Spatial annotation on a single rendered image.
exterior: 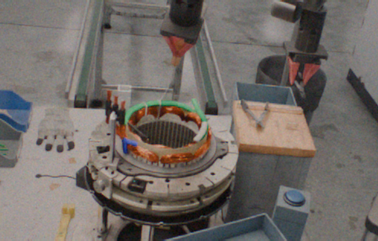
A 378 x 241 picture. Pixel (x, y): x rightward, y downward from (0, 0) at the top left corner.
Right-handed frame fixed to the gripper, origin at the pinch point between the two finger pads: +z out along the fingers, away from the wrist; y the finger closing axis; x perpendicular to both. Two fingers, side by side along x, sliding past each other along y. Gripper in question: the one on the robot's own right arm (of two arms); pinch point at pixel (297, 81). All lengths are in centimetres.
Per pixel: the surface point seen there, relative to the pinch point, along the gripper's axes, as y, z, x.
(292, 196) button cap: 3.7, 14.4, 26.9
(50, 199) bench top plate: 59, 40, 3
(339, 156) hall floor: -80, 117, -136
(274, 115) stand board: 3.3, 11.9, -2.4
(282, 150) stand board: 3.4, 13.1, 11.8
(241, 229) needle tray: 15.9, 15.0, 37.1
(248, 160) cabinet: 11.1, 17.2, 11.1
